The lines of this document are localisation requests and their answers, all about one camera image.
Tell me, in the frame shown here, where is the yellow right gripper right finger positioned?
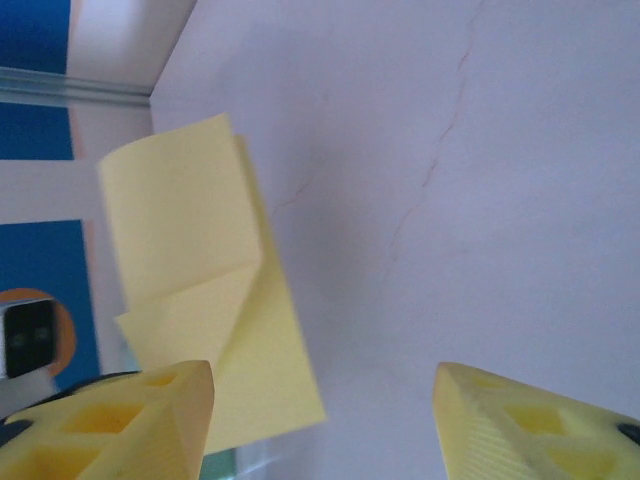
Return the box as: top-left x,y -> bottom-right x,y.
432,361 -> 640,480

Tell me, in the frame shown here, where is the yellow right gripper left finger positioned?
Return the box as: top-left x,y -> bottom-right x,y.
0,358 -> 217,480

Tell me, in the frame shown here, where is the yellow paper sheet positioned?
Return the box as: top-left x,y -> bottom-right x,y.
96,112 -> 329,456

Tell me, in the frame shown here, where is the mint green zip case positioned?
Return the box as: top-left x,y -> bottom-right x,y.
202,446 -> 241,480

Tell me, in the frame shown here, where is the aluminium corner post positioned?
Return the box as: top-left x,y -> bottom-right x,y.
0,66 -> 154,106

